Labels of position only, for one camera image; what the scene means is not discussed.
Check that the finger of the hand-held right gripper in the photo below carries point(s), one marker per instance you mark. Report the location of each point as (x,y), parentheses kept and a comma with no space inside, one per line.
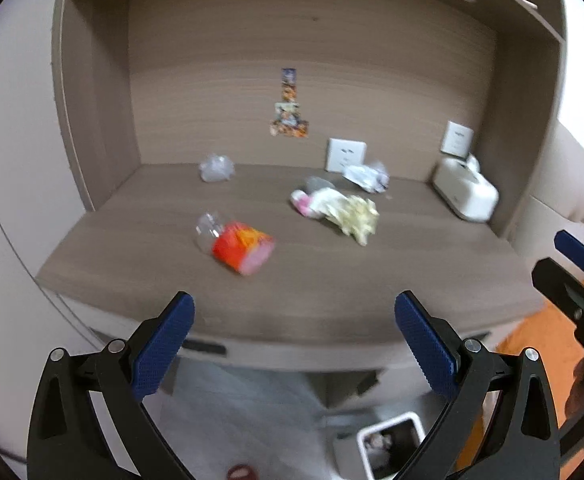
(575,251)
(556,282)

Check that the dark red floor object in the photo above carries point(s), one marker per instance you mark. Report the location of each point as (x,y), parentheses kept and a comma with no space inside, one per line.
(242,472)

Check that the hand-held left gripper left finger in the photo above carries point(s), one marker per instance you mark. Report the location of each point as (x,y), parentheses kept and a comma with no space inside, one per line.
(164,345)

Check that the crumpled yellow paper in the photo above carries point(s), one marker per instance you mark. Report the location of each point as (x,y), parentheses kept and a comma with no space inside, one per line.
(360,219)

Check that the clear plastic bag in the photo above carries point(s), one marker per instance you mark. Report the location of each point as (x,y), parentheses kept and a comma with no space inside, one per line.
(217,168)

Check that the grey ball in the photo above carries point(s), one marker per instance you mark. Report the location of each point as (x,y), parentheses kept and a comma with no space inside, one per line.
(317,183)

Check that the cluster of picture stickers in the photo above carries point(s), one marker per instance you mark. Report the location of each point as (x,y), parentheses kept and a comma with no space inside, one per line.
(289,107)

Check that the white wall socket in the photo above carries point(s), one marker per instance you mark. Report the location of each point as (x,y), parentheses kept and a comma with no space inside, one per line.
(346,155)
(456,138)

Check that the white padded headboard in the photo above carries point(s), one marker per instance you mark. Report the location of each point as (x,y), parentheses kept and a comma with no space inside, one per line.
(571,185)

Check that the red snack packet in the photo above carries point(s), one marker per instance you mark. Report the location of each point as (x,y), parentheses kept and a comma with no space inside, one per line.
(239,248)

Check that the crumpled white plastic wrapper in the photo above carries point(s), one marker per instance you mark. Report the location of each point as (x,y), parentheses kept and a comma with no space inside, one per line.
(366,177)

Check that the white trash bin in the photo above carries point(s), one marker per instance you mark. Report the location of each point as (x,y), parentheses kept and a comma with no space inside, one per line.
(411,422)

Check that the white tissue box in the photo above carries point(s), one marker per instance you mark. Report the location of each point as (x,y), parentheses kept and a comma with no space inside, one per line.
(464,191)

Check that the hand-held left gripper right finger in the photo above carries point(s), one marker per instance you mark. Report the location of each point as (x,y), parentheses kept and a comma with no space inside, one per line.
(424,342)

